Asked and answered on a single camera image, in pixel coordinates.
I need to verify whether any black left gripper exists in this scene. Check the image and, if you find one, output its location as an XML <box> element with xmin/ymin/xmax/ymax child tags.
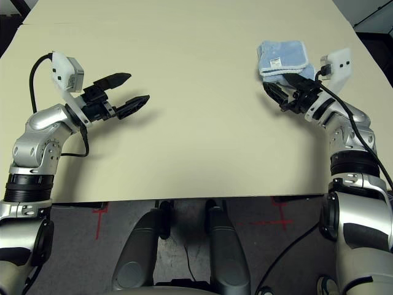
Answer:
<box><xmin>80</xmin><ymin>73</ymin><xmax>150</xmax><ymax>123</ymax></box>

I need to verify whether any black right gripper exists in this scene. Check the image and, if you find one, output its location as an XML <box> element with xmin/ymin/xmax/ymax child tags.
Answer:
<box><xmin>263</xmin><ymin>73</ymin><xmax>323</xmax><ymax>115</ymax></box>

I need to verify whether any light blue terry towel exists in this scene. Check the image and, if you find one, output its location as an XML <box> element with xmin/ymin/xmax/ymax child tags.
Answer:
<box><xmin>256</xmin><ymin>39</ymin><xmax>316</xmax><ymax>87</ymax></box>

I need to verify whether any black foam floor mat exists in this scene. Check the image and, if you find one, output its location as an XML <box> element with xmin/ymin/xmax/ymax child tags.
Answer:
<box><xmin>0</xmin><ymin>14</ymin><xmax>27</xmax><ymax>59</ymax></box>
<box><xmin>356</xmin><ymin>30</ymin><xmax>393</xmax><ymax>93</ymax></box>

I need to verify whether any black stand bar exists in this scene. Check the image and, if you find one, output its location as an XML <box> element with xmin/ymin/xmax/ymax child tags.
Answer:
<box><xmin>351</xmin><ymin>4</ymin><xmax>393</xmax><ymax>28</ymax></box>

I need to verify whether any black table foot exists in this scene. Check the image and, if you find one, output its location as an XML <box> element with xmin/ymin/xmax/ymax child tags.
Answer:
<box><xmin>52</xmin><ymin>202</ymin><xmax>108</xmax><ymax>210</ymax></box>

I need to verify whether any grey robot right leg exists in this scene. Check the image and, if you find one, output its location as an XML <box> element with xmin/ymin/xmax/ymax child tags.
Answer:
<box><xmin>204</xmin><ymin>199</ymin><xmax>251</xmax><ymax>295</ymax></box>

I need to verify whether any grey robot torso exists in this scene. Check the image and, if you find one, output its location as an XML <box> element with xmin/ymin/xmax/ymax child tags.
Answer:
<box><xmin>116</xmin><ymin>284</ymin><xmax>216</xmax><ymax>295</ymax></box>

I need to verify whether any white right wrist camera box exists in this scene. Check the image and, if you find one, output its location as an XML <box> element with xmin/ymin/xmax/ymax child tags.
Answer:
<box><xmin>305</xmin><ymin>47</ymin><xmax>353</xmax><ymax>120</ymax></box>

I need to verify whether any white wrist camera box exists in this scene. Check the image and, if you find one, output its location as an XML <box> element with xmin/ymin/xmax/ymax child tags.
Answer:
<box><xmin>305</xmin><ymin>47</ymin><xmax>353</xmax><ymax>120</ymax></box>
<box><xmin>50</xmin><ymin>51</ymin><xmax>93</xmax><ymax>128</ymax></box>

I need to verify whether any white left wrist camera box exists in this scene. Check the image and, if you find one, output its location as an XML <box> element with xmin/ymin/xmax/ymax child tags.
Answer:
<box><xmin>50</xmin><ymin>51</ymin><xmax>93</xmax><ymax>128</ymax></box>

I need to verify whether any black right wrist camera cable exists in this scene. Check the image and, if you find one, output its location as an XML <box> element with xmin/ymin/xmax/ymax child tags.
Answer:
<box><xmin>256</xmin><ymin>64</ymin><xmax>393</xmax><ymax>295</ymax></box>

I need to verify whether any beige side table black frame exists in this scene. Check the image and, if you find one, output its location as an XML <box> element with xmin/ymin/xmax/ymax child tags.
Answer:
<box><xmin>18</xmin><ymin>0</ymin><xmax>36</xmax><ymax>18</ymax></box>

